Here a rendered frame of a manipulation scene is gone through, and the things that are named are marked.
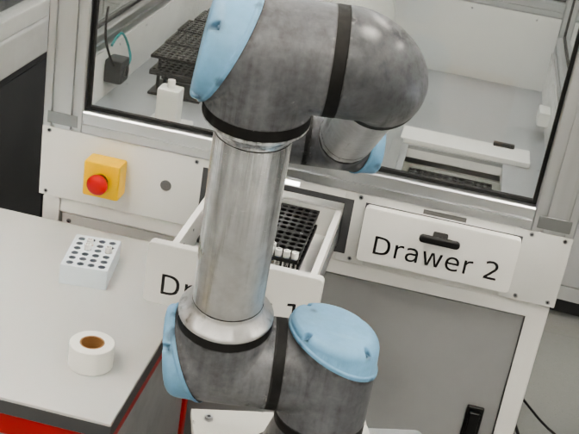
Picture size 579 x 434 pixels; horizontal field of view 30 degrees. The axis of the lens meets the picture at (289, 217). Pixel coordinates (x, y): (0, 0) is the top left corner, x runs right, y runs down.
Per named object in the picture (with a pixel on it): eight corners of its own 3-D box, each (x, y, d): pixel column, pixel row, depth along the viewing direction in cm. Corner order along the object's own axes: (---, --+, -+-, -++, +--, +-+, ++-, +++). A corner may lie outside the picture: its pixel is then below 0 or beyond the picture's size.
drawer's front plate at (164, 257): (313, 339, 175) (323, 281, 171) (142, 300, 179) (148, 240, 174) (314, 334, 177) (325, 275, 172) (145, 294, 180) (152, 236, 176)
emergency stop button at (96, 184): (104, 198, 203) (106, 179, 201) (84, 194, 203) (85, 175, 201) (109, 193, 205) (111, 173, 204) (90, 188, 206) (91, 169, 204)
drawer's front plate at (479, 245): (507, 294, 200) (522, 241, 196) (355, 259, 204) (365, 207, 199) (507, 289, 202) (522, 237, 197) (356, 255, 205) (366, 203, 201)
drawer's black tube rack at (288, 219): (291, 294, 184) (297, 261, 181) (192, 272, 186) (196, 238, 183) (314, 241, 204) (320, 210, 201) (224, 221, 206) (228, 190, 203)
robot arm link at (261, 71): (272, 432, 133) (353, 35, 102) (152, 418, 132) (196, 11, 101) (276, 365, 143) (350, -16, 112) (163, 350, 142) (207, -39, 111)
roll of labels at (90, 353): (68, 376, 166) (70, 354, 164) (67, 350, 172) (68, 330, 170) (114, 376, 168) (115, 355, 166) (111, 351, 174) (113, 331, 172)
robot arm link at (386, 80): (466, 5, 106) (382, 114, 154) (356, -12, 105) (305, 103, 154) (453, 120, 104) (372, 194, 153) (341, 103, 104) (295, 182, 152)
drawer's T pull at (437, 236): (458, 251, 195) (460, 244, 194) (418, 242, 196) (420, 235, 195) (459, 243, 198) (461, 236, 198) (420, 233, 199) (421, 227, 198)
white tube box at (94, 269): (105, 290, 191) (107, 271, 189) (59, 282, 191) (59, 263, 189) (119, 258, 202) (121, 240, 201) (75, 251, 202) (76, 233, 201)
